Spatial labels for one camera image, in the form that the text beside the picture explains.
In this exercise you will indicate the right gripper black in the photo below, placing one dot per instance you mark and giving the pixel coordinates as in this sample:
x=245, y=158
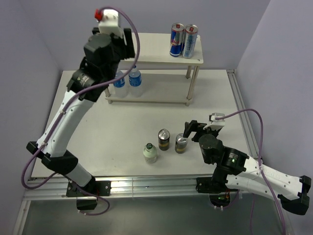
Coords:
x=193, y=126

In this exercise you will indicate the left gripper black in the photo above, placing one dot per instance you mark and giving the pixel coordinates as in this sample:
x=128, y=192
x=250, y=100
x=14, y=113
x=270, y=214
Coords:
x=128, y=51

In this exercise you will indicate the green cap glass bottle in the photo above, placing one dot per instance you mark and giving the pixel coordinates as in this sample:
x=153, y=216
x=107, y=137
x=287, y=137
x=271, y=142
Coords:
x=150, y=153

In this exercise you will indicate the Pocari Sweat bottle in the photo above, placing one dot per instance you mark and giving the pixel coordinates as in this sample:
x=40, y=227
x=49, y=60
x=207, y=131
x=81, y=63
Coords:
x=135, y=82
x=121, y=89

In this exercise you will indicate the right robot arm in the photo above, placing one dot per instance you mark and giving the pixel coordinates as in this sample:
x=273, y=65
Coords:
x=236, y=170

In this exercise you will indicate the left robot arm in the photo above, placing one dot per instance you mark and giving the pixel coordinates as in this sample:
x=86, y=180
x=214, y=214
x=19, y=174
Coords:
x=97, y=70

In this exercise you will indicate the white two-tier shelf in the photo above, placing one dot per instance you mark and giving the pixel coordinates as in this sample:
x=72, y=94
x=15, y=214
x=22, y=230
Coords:
x=166, y=79

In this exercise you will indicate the grey coffee can right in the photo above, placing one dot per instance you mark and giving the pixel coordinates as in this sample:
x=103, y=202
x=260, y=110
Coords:
x=181, y=143

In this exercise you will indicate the black coffee can left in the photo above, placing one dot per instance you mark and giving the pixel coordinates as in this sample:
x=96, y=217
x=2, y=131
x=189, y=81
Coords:
x=163, y=139

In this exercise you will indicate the blue Red Bull can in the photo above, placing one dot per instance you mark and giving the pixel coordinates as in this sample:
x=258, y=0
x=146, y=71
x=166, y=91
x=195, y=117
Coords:
x=176, y=39

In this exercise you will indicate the silver Red Bull can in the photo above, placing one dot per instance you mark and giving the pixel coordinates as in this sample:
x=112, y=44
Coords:
x=190, y=37

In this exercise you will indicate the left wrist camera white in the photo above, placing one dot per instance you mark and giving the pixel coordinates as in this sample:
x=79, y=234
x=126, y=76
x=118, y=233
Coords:
x=109, y=22

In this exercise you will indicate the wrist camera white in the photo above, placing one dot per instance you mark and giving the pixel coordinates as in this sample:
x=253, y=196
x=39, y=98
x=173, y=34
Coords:
x=216, y=122
x=109, y=22

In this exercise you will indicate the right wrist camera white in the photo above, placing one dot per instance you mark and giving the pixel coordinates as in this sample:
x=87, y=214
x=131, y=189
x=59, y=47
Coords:
x=216, y=122

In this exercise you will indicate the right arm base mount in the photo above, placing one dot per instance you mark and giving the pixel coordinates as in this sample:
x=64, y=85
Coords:
x=220, y=197

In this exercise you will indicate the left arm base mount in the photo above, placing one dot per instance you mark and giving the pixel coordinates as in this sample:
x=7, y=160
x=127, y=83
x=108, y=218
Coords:
x=85, y=196

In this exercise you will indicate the aluminium front rail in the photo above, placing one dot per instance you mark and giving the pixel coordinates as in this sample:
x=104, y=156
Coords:
x=139, y=205

